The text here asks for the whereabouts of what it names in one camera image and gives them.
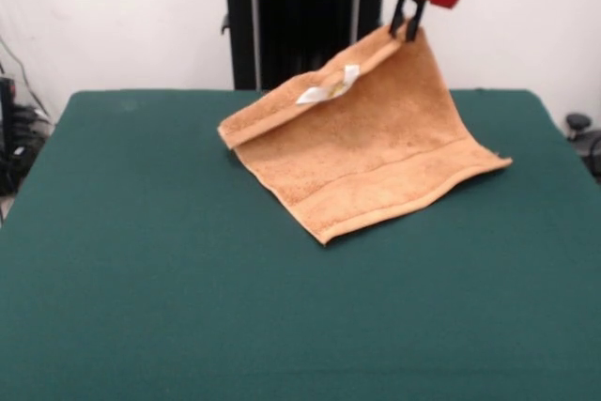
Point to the dark green table cloth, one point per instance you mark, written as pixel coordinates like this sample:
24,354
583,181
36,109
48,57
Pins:
141,307

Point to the black equipment box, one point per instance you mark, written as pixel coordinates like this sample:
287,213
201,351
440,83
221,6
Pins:
7,138

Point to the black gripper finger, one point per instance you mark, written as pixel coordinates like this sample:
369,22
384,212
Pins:
397,16
415,23

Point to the black office chair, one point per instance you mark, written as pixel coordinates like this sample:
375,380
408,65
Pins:
584,135

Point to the orange terry towel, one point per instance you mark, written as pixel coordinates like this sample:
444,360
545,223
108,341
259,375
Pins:
366,147

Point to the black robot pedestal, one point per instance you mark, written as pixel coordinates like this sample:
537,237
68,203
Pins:
305,11

